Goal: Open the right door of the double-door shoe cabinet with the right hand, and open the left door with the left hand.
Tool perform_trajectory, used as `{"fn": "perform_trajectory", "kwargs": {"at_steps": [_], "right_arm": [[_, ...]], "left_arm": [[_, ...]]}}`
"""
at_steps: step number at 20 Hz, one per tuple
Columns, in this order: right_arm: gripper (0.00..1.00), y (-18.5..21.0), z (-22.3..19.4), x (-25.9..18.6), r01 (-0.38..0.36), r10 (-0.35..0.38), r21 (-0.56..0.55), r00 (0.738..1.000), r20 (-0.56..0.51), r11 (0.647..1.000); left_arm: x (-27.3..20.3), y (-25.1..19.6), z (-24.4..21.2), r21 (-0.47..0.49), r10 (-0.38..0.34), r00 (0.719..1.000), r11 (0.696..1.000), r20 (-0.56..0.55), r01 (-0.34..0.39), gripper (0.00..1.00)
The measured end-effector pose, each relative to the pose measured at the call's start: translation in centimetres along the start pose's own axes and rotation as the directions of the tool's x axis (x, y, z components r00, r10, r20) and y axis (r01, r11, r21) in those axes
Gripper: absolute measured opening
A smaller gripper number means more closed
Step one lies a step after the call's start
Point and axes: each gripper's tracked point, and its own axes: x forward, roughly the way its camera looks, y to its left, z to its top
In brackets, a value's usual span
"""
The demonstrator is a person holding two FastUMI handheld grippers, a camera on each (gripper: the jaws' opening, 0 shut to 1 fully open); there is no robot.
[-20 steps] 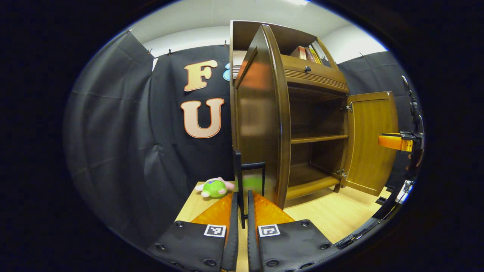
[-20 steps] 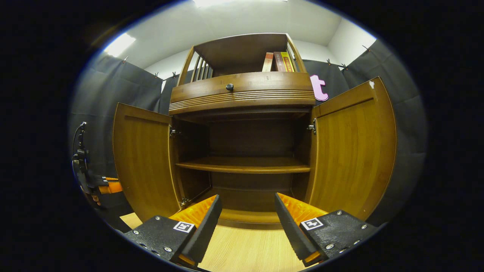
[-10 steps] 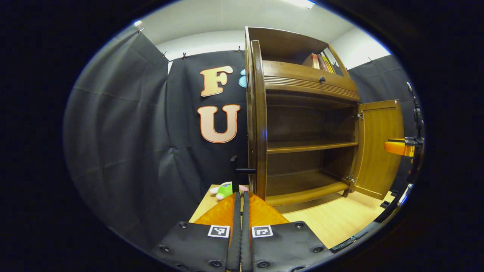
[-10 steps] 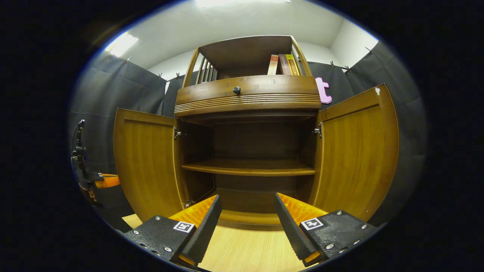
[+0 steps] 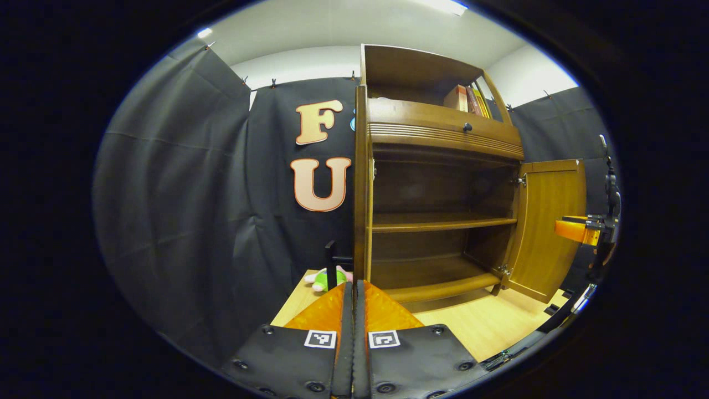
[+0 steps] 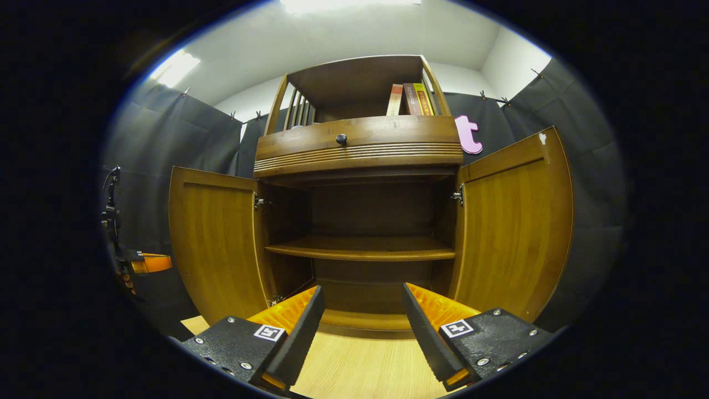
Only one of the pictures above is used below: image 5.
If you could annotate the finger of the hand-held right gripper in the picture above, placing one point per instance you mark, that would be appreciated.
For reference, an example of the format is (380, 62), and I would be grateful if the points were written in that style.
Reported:
(576, 230)

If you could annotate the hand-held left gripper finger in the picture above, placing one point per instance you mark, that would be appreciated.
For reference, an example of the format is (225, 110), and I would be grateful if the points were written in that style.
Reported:
(348, 343)
(360, 343)

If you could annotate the wooden cabinet door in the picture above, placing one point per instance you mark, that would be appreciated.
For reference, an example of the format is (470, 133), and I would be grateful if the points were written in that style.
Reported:
(548, 227)
(360, 183)

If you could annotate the wooden double-door shoe cabinet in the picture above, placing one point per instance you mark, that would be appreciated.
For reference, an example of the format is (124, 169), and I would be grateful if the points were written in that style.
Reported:
(415, 66)

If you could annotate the wooden cabinet drawer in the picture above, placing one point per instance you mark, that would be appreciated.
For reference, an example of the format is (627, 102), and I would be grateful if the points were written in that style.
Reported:
(421, 119)

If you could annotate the green pink plush toy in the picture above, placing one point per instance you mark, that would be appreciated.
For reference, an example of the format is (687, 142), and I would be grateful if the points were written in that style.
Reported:
(321, 280)

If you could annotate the wooden inner shelf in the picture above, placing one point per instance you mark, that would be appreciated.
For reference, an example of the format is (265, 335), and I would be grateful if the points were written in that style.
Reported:
(437, 221)

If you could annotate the yellow spine book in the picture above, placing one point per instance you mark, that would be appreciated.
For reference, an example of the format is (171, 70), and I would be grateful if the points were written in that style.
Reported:
(483, 104)

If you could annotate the reddish brown book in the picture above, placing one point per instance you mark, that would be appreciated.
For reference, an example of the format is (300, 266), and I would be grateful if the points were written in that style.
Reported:
(474, 102)

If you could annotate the black backdrop cloth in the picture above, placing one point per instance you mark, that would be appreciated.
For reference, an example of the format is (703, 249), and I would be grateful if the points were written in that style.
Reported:
(183, 210)

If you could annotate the ceiling light panel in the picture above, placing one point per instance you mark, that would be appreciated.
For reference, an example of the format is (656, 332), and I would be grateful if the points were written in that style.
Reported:
(447, 5)
(205, 32)

